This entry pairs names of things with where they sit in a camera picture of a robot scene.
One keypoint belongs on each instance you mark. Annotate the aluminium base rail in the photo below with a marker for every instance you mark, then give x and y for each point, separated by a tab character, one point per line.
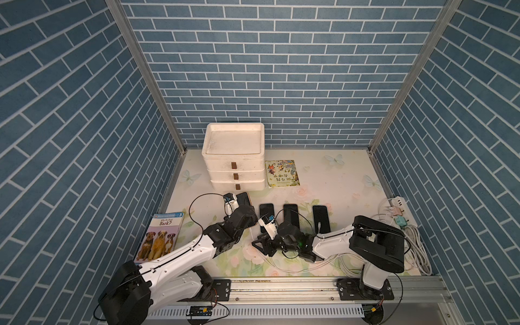
316	290

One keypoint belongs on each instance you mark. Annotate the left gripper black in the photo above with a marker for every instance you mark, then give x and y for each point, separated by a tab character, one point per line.
253	218

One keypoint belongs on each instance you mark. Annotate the small black controller board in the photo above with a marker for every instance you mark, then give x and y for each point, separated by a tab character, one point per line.
200	312

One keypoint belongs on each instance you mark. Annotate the colourful children's picture book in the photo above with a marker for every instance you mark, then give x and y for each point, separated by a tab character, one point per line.
281	174

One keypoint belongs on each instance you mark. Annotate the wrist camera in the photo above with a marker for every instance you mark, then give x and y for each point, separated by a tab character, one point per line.
230	203
268	222

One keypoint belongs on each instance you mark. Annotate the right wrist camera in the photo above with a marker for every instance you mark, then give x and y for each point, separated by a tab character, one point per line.
268	222

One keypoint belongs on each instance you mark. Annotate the white power strip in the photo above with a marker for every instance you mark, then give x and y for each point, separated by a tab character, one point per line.
400	211

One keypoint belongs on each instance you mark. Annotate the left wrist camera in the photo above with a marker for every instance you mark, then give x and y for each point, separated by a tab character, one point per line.
230	203

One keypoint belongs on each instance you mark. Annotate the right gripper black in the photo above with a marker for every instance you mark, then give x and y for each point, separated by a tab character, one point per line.
267	244

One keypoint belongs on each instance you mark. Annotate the white three-drawer storage box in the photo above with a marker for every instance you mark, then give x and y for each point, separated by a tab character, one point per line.
234	154

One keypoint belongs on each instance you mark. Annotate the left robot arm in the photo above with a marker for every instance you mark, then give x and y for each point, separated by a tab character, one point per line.
137	290

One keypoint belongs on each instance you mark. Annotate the phone light case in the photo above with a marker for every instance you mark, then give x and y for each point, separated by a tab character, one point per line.
266	209
321	219

